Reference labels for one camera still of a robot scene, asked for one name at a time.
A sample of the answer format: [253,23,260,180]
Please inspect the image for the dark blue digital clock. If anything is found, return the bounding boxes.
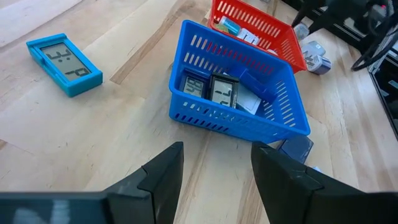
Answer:
[228,64,278,104]
[275,134,315,165]
[179,68,210,99]

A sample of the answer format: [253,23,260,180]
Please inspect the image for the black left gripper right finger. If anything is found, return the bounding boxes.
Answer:
[250,141,383,224]

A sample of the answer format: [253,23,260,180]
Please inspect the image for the red plastic basket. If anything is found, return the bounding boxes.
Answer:
[207,0,308,74]

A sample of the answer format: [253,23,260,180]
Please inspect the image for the blue plastic basket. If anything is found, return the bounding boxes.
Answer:
[168,19,312,144]

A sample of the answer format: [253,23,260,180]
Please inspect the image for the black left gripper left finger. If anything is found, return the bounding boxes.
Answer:
[104,141,185,224]

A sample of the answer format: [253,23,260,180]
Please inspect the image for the purple white USB charger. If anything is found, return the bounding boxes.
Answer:
[306,54,333,76]

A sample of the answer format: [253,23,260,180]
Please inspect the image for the black digital clock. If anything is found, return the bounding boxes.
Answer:
[207,72,241,109]

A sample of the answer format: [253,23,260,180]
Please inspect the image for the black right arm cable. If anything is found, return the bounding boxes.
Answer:
[351,0,394,72]

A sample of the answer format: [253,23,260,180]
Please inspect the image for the teal digital clock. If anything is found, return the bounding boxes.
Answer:
[25,33,104,98]

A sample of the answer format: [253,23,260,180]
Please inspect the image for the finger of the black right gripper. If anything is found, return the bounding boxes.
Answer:
[307,14,335,35]
[291,7,315,28]

